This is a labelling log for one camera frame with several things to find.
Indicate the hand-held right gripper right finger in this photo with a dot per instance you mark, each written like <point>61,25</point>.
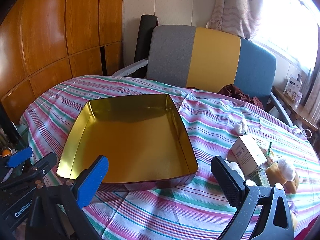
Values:
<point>226,182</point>

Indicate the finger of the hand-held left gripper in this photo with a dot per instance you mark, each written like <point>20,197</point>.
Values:
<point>37,170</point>
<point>20,156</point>

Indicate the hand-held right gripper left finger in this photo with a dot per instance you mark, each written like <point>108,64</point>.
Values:
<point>92,180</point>

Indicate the green cardboard box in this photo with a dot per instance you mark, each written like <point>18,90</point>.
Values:
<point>261,177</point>

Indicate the white cardboard box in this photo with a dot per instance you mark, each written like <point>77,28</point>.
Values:
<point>246,152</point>

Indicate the large yellow sponge cake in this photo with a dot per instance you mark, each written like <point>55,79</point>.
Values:
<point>273,175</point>

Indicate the cracker packet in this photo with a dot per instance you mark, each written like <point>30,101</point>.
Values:
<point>268,152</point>

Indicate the white plastic bag ball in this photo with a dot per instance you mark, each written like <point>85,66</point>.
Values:
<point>287,168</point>
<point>240,127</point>

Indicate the gold tin box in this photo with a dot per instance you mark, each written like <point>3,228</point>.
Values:
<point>140,140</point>

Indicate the yellow bun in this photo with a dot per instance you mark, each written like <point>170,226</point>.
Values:
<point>292,186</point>

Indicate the striped tablecloth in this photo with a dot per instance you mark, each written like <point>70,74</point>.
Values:
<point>212,120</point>

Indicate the dark red cloth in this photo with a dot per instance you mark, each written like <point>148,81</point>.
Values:
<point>235,92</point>

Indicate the white tape roll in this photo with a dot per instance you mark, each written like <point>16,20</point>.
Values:
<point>307,133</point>

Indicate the wooden side table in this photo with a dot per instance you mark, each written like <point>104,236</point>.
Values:
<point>287,102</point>

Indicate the white printed box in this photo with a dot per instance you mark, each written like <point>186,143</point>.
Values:
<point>292,86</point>

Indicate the brown patterned curtain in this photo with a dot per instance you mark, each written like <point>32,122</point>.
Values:
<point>313,97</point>

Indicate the grey yellow blue chair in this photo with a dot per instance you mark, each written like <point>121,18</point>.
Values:
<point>212,55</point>

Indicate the wooden wardrobe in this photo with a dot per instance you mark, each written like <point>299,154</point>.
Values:
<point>50,30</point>

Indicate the black rolled mat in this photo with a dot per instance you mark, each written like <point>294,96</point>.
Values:
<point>145,37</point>

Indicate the pale patterned curtain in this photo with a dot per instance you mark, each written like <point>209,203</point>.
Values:
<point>235,10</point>

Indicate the bright window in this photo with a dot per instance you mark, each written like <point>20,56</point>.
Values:
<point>287,17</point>

